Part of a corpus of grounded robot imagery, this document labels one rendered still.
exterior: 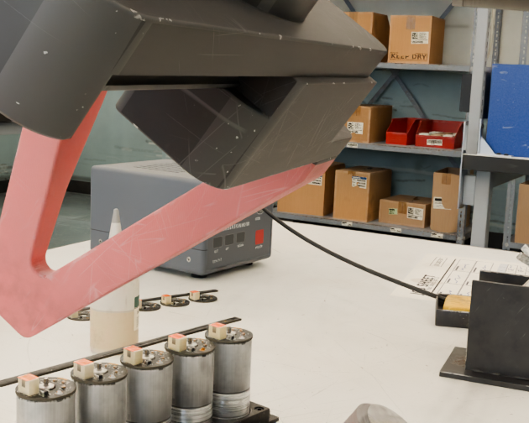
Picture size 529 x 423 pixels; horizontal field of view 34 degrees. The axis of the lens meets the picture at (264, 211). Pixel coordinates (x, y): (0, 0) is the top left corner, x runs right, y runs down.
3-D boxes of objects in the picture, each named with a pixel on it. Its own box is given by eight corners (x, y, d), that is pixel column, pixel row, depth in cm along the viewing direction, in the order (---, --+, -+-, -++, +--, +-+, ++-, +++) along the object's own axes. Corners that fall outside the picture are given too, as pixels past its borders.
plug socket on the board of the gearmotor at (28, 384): (44, 392, 36) (44, 376, 36) (27, 397, 35) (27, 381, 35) (34, 387, 36) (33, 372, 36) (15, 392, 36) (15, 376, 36)
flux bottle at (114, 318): (148, 346, 62) (150, 208, 60) (119, 359, 59) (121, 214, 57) (109, 337, 63) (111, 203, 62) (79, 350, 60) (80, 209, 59)
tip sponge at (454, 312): (524, 315, 74) (526, 298, 73) (531, 335, 68) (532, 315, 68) (435, 308, 75) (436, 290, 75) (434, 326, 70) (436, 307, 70)
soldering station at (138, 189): (273, 263, 90) (277, 172, 88) (203, 284, 80) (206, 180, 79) (163, 242, 98) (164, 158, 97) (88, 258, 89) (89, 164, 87)
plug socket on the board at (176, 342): (190, 348, 42) (191, 336, 42) (177, 352, 42) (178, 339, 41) (179, 345, 43) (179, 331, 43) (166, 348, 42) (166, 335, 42)
